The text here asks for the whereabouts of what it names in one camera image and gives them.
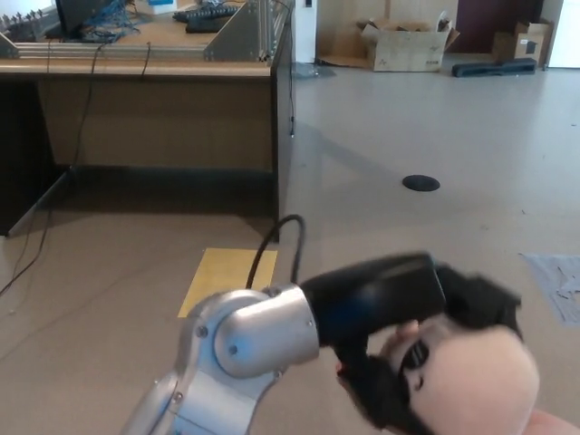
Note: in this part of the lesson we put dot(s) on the grey tape patch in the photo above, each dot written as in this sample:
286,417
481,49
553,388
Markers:
550,281

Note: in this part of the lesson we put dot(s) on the large open cardboard box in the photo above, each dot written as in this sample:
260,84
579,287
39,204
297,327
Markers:
408,52

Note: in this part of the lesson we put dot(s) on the black monitor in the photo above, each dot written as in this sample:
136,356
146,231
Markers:
72,16

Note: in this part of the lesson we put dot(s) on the short black keyboard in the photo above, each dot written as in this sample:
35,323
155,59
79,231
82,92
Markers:
204,26

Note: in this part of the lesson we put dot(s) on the long black foam block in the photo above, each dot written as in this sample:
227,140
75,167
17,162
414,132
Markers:
494,68

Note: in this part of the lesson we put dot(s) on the dark red door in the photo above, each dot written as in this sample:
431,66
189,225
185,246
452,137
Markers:
494,20

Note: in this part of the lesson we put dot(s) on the long black keyboard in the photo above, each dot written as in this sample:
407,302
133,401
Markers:
206,12

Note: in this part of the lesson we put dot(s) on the wooden desk with dark sides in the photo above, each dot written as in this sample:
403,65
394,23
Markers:
158,127

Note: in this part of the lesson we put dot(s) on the row of grey metal clamps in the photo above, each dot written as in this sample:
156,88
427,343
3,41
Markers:
25,27

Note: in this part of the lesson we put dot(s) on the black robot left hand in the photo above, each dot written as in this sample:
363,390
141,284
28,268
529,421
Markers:
376,294

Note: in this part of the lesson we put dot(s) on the person's bare hand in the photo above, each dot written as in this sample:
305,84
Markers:
557,421

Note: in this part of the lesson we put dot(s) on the small cardboard box with label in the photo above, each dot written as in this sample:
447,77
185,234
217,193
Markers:
521,45

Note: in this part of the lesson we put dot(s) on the clear plastic bag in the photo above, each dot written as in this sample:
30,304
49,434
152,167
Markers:
315,71

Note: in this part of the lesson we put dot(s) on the pink plush dumpling with sunglasses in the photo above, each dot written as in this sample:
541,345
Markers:
476,376

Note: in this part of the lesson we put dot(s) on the round black floor cover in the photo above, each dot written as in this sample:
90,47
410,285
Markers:
420,182

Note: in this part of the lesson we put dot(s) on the blue and white box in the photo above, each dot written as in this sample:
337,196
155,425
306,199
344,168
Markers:
163,5

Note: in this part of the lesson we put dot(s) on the yellow paper sheet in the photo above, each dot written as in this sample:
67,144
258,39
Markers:
217,276

